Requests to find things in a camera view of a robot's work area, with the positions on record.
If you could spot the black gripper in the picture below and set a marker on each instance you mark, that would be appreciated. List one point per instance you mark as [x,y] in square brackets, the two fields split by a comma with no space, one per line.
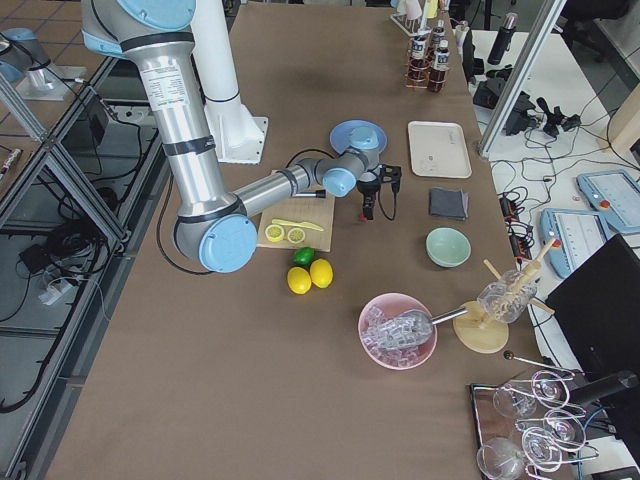
[369,189]

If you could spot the blue round plate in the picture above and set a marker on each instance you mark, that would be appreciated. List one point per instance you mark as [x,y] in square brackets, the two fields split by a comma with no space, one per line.
[343,136]

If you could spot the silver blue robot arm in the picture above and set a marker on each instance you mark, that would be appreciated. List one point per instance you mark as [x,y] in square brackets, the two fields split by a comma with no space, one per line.
[182,52]
[29,69]

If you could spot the steel muddler black tip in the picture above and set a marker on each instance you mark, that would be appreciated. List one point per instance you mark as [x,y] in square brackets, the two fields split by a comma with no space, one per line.
[318,194]

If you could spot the wooden cutting board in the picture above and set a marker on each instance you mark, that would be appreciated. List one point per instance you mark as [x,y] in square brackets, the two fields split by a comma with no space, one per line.
[319,211]

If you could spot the lemon slice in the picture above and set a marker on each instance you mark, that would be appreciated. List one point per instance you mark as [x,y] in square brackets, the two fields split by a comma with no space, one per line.
[296,235]
[274,233]

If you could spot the yellow lemon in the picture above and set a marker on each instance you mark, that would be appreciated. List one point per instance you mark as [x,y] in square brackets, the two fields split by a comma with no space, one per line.
[299,280]
[321,273]

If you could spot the grey folded cloth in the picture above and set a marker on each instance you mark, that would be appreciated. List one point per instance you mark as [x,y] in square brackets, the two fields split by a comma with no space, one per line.
[452,204]

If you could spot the green lime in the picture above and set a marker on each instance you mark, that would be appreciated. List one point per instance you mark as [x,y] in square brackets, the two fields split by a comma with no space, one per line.
[304,256]

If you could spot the green bowl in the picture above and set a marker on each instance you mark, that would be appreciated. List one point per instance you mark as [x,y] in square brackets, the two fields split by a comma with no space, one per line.
[447,247]

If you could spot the yellow plastic knife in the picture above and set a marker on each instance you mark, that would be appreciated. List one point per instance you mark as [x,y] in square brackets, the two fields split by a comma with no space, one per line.
[302,224]

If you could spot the cream rabbit tray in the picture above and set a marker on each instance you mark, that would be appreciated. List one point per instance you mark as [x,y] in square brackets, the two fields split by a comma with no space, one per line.
[438,150]

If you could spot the pink bowl with ice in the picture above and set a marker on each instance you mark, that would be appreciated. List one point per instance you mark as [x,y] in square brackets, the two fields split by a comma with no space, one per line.
[380,310]

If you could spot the metal ice scoop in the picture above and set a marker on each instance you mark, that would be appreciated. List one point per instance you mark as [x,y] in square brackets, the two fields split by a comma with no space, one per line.
[412,328]

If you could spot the dark drink bottle white cap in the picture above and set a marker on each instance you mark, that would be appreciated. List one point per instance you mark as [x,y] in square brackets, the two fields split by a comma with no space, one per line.
[417,64]

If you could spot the glass mug on stand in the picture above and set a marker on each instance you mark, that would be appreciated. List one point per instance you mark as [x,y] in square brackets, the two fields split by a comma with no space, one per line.
[506,299]

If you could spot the wooden cup tree stand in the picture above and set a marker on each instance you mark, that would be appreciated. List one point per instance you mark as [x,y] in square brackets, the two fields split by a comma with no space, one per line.
[477,330]

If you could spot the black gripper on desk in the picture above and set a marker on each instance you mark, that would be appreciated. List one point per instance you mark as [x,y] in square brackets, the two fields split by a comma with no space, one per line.
[520,120]

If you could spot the pink cup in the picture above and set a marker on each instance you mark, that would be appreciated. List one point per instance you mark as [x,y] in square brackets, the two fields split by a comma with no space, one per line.
[411,8]

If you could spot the blue teach pendant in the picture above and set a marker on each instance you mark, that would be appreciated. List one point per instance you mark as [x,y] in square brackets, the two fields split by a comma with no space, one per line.
[610,190]
[580,232]

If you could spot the black thermos bottle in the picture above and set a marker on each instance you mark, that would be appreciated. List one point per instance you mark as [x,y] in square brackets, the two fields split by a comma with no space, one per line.
[503,38]

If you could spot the wine glass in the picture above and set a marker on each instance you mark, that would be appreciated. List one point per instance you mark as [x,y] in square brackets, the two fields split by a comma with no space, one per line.
[500,458]
[515,400]
[545,440]

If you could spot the black monitor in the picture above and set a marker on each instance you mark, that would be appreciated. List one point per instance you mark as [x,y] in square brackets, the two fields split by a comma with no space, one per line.
[597,308]

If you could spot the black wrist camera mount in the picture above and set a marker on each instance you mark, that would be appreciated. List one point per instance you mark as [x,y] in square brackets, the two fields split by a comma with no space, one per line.
[389,174]

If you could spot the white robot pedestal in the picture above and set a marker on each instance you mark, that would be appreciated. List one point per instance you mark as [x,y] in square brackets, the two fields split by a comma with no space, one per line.
[225,85]

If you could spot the copper wire bottle rack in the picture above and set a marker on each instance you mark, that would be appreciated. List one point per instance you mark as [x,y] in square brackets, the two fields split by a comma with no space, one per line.
[428,60]

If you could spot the white wire cup rack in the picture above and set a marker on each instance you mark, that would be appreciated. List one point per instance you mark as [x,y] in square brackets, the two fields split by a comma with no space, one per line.
[431,10]

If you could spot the aluminium frame post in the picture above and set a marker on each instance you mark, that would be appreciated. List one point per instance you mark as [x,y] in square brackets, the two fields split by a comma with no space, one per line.
[542,26]

